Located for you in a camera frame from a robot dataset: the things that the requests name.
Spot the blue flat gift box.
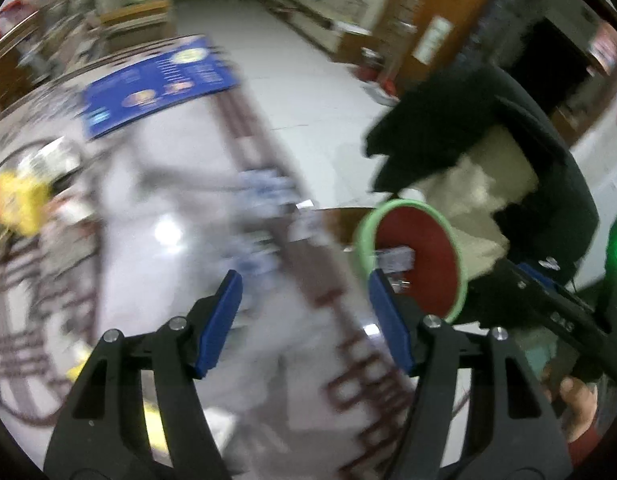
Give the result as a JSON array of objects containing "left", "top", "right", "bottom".
[{"left": 83, "top": 37, "right": 238, "bottom": 140}]

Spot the green rimmed red trash bin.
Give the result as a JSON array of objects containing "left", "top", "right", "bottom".
[{"left": 354, "top": 198, "right": 468, "bottom": 323}]

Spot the checkered beige chair cushion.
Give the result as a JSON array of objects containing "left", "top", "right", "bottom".
[{"left": 401, "top": 127, "right": 539, "bottom": 280}]

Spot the yellow orange snack box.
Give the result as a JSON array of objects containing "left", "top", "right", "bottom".
[{"left": 0, "top": 172, "right": 50, "bottom": 237}]

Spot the yellow plastic bag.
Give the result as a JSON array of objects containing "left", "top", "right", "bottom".
[{"left": 66, "top": 360, "right": 172, "bottom": 466}]

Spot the low tv cabinet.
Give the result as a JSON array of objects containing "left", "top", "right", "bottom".
[{"left": 265, "top": 0, "right": 378, "bottom": 63}]

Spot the person right hand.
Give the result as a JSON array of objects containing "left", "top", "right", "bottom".
[{"left": 541, "top": 361, "right": 603, "bottom": 468}]

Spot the black jacket on chair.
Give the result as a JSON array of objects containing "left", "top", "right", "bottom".
[{"left": 365, "top": 64, "right": 599, "bottom": 284}]

